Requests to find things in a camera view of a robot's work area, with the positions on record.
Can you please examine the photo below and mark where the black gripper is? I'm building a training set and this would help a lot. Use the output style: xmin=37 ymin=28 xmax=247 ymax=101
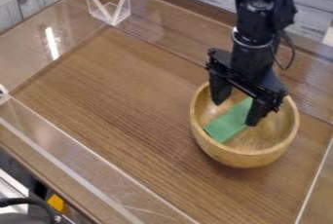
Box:
xmin=205 ymin=49 xmax=288 ymax=127

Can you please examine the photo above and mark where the green rectangular block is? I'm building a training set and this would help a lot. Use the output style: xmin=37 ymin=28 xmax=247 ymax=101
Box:
xmin=203 ymin=97 xmax=252 ymax=143

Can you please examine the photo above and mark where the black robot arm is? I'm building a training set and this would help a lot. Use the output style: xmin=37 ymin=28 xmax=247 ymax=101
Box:
xmin=207 ymin=0 xmax=298 ymax=127

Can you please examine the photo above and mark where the brown wooden bowl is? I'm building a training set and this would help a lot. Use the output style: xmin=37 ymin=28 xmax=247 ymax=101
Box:
xmin=189 ymin=83 xmax=299 ymax=168

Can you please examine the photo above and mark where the yellow and black device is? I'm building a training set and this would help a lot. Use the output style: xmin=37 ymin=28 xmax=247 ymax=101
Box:
xmin=29 ymin=182 xmax=92 ymax=224

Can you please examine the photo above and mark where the clear acrylic corner bracket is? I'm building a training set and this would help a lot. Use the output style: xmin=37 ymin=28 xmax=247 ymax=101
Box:
xmin=85 ymin=0 xmax=131 ymax=26

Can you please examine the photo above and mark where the clear acrylic tray wall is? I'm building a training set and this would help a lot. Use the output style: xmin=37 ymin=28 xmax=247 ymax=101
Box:
xmin=0 ymin=85 xmax=199 ymax=224

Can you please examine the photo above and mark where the black cable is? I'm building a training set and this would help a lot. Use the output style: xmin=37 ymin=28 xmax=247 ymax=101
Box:
xmin=0 ymin=197 xmax=56 ymax=224

